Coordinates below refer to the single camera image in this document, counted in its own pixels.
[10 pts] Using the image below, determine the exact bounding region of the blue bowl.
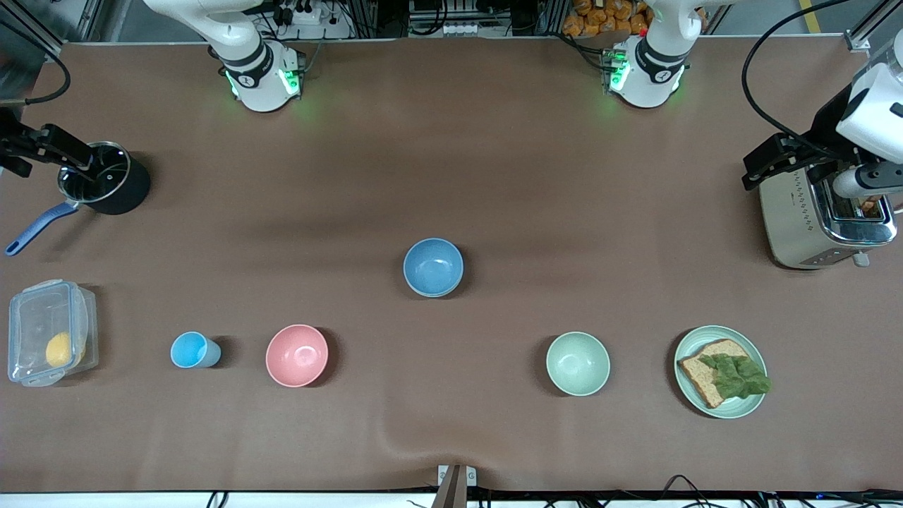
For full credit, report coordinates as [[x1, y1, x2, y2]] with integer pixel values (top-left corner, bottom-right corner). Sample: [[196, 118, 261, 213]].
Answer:
[[404, 238, 464, 296]]

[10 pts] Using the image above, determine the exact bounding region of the pale green bowl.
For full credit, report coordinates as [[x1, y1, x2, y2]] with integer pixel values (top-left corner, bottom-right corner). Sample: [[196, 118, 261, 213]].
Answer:
[[546, 332, 611, 397]]

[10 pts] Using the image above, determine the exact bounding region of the pink bowl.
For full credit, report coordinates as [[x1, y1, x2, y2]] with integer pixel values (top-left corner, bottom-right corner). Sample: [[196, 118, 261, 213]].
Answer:
[[266, 325, 329, 388]]

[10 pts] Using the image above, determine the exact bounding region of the glass lid with blue knob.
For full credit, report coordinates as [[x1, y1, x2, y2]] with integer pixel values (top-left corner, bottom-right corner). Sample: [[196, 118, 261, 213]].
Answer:
[[58, 143, 132, 203]]

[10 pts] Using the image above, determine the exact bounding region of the beige metal toaster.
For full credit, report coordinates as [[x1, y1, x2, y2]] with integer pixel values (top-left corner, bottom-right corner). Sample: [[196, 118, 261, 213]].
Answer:
[[760, 164, 898, 270]]

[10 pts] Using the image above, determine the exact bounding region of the clear plastic lidded container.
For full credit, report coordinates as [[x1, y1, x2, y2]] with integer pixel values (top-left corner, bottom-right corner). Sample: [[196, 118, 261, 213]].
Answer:
[[7, 279, 99, 387]]

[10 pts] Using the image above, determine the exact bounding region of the yellow fruit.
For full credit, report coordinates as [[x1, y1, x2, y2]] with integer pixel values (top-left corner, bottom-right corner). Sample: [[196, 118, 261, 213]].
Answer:
[[46, 332, 74, 368]]

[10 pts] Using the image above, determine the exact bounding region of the green lettuce leaf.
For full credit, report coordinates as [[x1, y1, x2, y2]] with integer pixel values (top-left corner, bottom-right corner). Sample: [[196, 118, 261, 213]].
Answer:
[[698, 353, 772, 400]]

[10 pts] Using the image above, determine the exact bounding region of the brown bread slice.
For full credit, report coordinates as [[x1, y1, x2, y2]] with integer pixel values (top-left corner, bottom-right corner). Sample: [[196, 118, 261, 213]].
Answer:
[[678, 339, 759, 409]]

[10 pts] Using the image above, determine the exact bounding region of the orange snack bag pile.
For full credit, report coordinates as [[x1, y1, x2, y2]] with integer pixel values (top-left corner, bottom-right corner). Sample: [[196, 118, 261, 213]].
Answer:
[[562, 0, 650, 37]]

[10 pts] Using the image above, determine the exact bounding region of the light blue cup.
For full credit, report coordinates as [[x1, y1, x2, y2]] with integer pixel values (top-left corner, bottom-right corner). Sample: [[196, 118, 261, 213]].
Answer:
[[171, 332, 222, 369]]

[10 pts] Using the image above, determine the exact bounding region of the green plate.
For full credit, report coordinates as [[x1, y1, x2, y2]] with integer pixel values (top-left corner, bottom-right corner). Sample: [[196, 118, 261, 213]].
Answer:
[[674, 325, 768, 420]]

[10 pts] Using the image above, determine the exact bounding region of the brown table cover mat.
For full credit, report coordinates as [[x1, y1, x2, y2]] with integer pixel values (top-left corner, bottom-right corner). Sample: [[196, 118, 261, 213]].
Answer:
[[0, 39, 903, 493]]

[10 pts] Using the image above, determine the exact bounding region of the dark saucepan with blue handle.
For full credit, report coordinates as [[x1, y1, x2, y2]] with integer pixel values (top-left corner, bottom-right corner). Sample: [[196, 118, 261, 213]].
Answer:
[[6, 141, 152, 256]]

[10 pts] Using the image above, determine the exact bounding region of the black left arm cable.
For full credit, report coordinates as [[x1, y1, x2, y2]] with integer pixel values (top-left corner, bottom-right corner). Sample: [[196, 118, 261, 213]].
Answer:
[[741, 0, 851, 159]]

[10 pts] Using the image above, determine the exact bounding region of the aluminium frame post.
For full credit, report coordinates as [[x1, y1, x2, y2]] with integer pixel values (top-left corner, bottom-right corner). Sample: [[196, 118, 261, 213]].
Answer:
[[844, 0, 903, 52]]

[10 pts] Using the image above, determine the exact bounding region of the black cable loop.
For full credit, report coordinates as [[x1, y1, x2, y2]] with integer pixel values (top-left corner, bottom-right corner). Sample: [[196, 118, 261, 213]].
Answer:
[[660, 474, 713, 508]]

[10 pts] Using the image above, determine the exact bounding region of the metal table edge bracket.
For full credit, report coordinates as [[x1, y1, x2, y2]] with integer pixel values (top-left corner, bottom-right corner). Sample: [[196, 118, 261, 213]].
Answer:
[[437, 464, 478, 508]]

